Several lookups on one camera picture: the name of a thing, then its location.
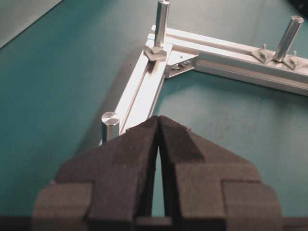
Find left gripper black foam right finger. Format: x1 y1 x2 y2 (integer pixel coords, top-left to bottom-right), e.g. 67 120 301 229
158 116 283 224

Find left gripper black foam left finger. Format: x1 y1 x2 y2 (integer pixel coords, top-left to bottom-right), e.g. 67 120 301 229
33 116 159 224

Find aluminium pin near-left corner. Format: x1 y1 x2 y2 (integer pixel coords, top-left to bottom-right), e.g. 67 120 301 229
101 112 120 143

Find aluminium pin left middle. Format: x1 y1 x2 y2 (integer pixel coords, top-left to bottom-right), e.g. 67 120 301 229
154 0 170 49

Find square aluminium extrusion frame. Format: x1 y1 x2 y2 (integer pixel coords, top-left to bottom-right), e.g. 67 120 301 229
113 28 308 135

